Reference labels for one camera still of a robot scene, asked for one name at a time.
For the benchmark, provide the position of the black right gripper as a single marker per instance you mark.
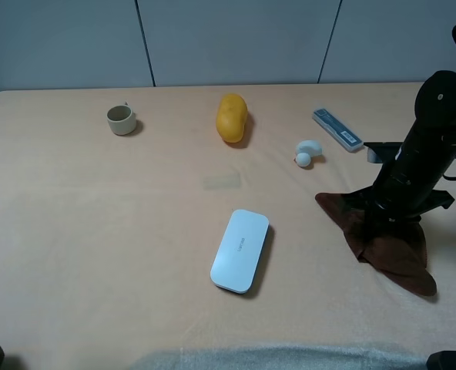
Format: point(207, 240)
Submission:
point(382, 217)

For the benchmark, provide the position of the grey rectangular plastic case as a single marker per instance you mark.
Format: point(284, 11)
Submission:
point(338, 130)

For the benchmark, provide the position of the yellow potato toy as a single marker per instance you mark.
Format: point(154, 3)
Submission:
point(231, 118)

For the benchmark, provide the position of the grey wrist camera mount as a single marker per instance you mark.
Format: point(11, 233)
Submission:
point(381, 152)

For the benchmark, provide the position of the white flat rectangular case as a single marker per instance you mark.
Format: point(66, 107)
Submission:
point(236, 260)

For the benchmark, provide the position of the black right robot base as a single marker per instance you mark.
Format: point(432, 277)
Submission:
point(443, 360)

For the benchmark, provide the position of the beige mug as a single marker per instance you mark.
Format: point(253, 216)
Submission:
point(121, 119)

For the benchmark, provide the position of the brown cloth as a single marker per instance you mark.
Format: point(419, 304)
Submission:
point(397, 250)

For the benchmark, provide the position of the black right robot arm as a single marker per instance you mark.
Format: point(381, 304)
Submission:
point(405, 186)

